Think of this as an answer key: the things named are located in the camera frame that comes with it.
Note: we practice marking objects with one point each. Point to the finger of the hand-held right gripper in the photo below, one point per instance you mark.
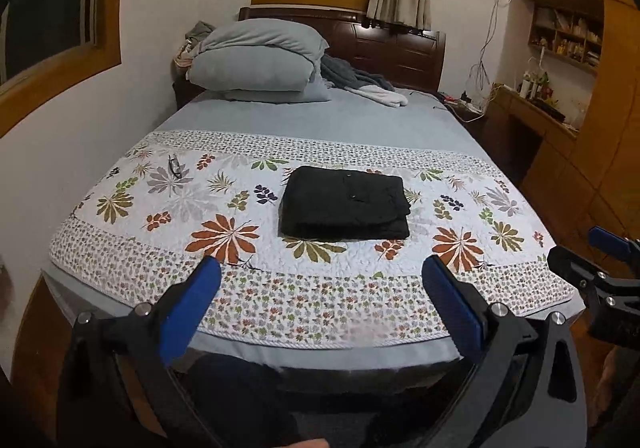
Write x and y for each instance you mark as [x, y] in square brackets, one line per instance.
[612, 243]
[575, 265]

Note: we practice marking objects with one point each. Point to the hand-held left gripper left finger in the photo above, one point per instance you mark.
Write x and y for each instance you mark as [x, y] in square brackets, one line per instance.
[195, 308]

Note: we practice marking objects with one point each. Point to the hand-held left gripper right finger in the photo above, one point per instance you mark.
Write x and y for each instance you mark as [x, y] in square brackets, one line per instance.
[452, 308]

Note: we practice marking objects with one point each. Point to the black pants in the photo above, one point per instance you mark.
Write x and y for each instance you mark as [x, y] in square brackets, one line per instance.
[340, 203]

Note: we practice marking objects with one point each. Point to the person's right forearm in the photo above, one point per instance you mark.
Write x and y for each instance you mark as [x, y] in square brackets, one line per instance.
[617, 378]

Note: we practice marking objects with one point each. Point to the floral patterned quilt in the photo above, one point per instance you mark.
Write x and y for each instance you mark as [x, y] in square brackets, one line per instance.
[200, 208]

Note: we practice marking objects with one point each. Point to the person's leg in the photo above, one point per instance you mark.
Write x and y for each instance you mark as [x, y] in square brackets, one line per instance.
[240, 398]

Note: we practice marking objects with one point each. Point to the black eyeglasses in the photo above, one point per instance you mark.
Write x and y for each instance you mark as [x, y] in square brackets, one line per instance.
[175, 166]

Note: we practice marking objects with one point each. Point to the bottles on desk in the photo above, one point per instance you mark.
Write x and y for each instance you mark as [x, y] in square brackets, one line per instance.
[537, 85]

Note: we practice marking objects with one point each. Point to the white power strip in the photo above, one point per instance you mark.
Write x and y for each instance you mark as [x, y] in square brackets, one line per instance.
[465, 105]

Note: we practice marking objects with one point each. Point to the grey sheeted bed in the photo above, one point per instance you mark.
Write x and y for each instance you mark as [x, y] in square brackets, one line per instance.
[350, 120]

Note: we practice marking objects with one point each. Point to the white cloth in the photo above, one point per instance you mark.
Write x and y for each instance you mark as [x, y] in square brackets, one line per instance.
[380, 96]

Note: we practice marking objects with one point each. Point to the grey crumpled clothes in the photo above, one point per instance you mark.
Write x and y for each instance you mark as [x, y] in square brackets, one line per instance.
[350, 72]

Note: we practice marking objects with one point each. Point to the dark wooden headboard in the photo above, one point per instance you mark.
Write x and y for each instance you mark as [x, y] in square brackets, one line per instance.
[390, 50]

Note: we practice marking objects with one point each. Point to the pile of mixed clothes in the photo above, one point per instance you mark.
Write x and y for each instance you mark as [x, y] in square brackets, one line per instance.
[192, 40]

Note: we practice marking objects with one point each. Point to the large wooden framed window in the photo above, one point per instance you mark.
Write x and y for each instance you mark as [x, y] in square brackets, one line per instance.
[50, 2]

